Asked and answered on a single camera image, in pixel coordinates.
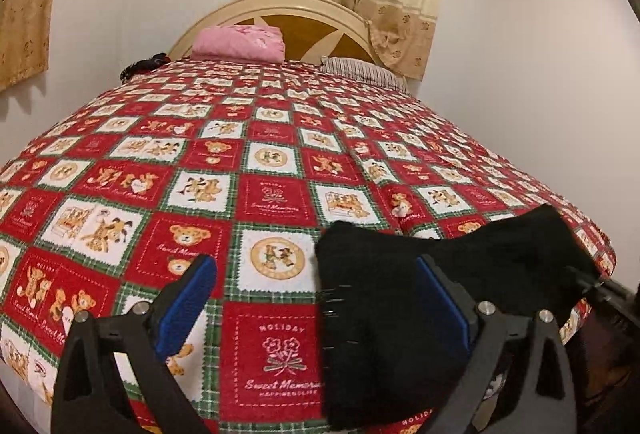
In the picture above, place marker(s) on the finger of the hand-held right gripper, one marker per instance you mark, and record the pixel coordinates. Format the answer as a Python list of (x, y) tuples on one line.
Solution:
[(607, 291)]

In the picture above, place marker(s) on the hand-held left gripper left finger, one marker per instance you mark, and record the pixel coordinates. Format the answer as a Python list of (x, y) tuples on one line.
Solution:
[(187, 300)]

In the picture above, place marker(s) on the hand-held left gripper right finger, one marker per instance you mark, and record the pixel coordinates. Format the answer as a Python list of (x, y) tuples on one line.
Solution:
[(443, 305)]

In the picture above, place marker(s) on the black pants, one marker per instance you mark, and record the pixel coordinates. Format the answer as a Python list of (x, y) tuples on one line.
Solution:
[(380, 294)]

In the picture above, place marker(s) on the red printed bear blanket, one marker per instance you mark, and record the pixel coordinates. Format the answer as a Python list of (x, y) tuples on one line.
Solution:
[(280, 153)]

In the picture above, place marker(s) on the dark object at bed edge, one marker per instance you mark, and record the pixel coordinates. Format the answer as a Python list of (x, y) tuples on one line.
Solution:
[(142, 66)]

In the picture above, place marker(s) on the striped pillow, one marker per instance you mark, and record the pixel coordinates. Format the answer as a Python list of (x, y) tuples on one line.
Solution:
[(365, 72)]

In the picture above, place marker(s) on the pink folded blanket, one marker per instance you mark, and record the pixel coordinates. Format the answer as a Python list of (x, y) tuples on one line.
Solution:
[(240, 42)]

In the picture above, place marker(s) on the cream wooden headboard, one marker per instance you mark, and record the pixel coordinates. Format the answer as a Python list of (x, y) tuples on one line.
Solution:
[(295, 26)]

